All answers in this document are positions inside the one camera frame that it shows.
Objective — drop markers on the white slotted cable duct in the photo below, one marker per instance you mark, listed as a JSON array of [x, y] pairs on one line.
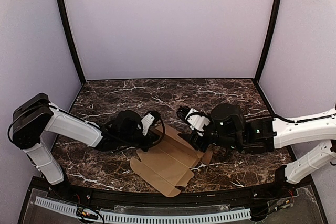
[[140, 216]]

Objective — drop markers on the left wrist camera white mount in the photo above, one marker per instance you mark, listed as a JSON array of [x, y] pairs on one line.
[[149, 120]]

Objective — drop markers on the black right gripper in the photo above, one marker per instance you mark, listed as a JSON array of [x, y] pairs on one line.
[[199, 140]]

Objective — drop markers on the black left frame post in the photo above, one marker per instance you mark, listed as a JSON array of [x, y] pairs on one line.
[[70, 40]]

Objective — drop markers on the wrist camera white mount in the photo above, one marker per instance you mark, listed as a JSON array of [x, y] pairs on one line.
[[149, 120], [195, 119]]

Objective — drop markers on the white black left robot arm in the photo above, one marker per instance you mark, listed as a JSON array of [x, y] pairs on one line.
[[39, 115]]

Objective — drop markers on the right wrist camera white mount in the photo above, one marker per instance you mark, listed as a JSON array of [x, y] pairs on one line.
[[195, 119]]

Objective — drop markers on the black front rail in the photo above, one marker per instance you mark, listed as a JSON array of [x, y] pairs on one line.
[[255, 198]]

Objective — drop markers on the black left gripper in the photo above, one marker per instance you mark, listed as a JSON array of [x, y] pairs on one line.
[[148, 140]]

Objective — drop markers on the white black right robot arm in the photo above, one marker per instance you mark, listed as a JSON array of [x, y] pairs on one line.
[[227, 127]]

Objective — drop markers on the black right frame post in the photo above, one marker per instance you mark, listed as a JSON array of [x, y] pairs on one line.
[[268, 39]]

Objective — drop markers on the black frame post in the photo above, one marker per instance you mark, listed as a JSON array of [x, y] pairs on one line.
[[268, 39], [70, 40]]

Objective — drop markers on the clear acrylic plate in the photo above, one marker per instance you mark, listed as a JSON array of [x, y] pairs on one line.
[[302, 208]]

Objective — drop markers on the brown cardboard box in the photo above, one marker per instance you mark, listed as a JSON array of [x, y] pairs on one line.
[[168, 165]]

